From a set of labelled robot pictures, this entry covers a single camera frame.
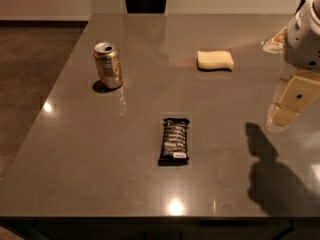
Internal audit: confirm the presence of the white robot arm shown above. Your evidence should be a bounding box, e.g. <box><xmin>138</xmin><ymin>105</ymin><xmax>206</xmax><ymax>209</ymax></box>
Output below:
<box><xmin>263</xmin><ymin>0</ymin><xmax>320</xmax><ymax>128</ymax></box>

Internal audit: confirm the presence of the yellow sponge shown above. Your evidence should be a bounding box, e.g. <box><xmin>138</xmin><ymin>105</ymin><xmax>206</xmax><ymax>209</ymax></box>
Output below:
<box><xmin>197</xmin><ymin>51</ymin><xmax>234</xmax><ymax>71</ymax></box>

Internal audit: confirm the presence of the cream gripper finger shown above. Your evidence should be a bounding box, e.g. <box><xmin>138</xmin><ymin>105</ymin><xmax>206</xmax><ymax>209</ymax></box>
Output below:
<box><xmin>270</xmin><ymin>104</ymin><xmax>298</xmax><ymax>127</ymax></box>

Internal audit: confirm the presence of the black snack bar wrapper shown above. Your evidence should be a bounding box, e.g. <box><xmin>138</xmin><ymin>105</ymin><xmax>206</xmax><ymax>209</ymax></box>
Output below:
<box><xmin>158</xmin><ymin>118</ymin><xmax>190</xmax><ymax>166</ymax></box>

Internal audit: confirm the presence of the gold soda can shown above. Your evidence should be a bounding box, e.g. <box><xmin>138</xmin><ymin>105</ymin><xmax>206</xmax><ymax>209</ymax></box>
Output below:
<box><xmin>94</xmin><ymin>42</ymin><xmax>123</xmax><ymax>89</ymax></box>

